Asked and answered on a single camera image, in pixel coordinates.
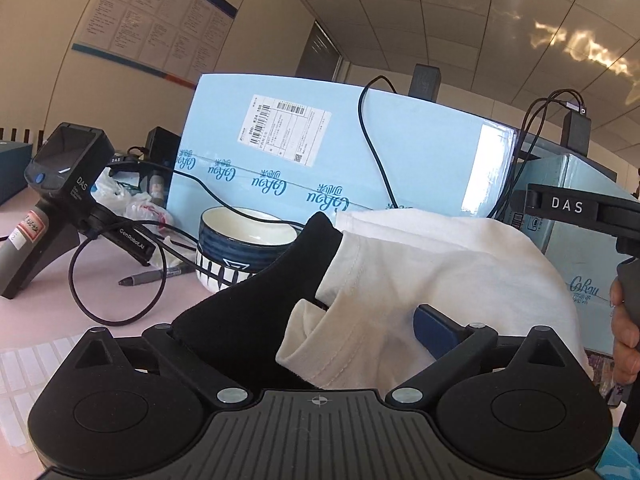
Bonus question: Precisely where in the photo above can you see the blue and white ceramic bowl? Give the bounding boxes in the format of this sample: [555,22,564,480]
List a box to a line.
[195,206,297,292]

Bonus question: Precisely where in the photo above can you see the white plastic bag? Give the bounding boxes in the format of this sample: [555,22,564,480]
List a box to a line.
[91,168,174,226]

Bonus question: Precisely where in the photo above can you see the black power adapter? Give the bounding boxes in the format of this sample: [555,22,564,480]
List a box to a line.
[560,110,591,156]

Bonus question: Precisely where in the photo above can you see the grey marker pen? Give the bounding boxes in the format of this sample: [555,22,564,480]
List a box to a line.
[118,263,194,287]

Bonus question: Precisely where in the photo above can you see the wall notice board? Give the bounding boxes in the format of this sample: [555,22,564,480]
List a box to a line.
[72,0,238,89]

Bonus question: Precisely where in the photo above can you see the black cable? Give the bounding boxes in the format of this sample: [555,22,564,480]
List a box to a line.
[357,75,586,212]

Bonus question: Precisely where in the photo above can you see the white and black t-shirt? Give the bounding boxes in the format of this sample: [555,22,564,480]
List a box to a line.
[171,209,587,393]

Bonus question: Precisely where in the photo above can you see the black handheld scanner device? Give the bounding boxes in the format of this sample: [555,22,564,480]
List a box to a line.
[1,122,154,299]

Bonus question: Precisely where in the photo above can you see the small light blue box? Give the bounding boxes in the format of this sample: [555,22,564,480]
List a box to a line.
[167,74,516,232]

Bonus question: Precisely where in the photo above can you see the small black speaker box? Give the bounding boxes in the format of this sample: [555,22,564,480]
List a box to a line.
[408,64,442,103]

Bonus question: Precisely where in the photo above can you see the operator right hand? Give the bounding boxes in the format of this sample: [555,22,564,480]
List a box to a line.
[610,280,640,386]

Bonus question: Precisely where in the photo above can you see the large light blue box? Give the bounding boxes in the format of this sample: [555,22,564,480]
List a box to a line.
[504,133,631,356]

